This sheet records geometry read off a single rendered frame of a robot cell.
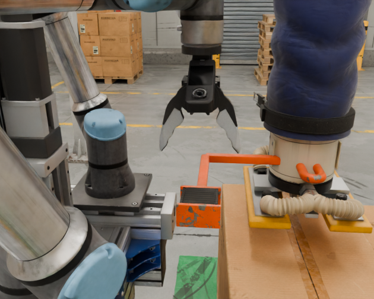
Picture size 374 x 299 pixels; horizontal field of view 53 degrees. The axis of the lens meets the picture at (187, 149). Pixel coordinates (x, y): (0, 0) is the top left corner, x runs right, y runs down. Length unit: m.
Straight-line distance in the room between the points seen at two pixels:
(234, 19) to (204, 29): 9.48
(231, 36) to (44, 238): 9.79
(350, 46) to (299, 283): 0.56
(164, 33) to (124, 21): 2.77
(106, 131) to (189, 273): 1.56
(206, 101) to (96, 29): 7.32
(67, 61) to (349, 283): 0.94
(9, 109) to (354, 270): 0.89
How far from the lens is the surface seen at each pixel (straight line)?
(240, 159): 1.00
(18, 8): 0.59
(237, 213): 1.22
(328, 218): 1.01
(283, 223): 0.96
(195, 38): 0.66
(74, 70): 1.17
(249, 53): 10.22
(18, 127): 0.87
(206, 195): 0.76
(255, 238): 1.11
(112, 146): 1.08
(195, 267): 2.51
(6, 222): 0.47
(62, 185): 0.98
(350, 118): 0.98
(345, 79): 0.95
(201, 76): 0.64
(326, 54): 0.90
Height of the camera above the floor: 1.57
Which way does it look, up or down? 21 degrees down
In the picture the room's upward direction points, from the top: straight up
